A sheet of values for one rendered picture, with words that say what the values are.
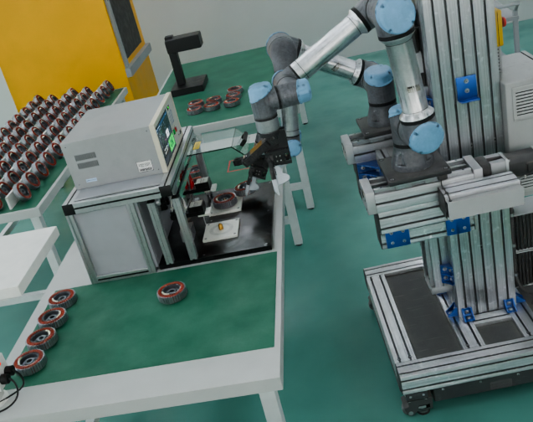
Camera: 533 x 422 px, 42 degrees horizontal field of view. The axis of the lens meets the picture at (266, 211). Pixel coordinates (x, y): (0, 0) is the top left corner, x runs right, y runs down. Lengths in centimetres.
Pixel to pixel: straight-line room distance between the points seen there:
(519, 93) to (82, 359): 181
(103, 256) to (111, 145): 45
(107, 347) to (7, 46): 456
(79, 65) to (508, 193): 474
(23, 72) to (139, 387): 480
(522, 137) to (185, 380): 151
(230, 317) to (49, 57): 453
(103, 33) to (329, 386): 415
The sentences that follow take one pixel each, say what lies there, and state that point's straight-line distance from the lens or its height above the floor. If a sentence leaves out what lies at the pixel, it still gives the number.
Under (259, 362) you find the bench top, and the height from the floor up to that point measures 75.
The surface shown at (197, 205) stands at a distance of 291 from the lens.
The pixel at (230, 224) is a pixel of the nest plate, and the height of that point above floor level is 78.
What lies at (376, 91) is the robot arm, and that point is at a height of 119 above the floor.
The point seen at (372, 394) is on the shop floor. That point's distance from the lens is 313.
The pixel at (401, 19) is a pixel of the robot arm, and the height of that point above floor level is 160.
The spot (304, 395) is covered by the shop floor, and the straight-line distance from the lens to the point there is 320.
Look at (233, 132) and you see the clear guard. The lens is 320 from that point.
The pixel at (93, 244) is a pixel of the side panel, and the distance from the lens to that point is 287.
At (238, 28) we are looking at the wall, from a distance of 812.
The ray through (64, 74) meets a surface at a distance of 662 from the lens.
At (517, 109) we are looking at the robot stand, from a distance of 271.
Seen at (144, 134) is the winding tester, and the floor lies 129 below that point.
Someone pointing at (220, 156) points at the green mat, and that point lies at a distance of 386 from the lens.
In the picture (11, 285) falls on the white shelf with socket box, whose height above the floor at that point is 120.
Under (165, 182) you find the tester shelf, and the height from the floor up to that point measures 111.
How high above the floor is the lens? 209
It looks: 26 degrees down
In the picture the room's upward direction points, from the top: 14 degrees counter-clockwise
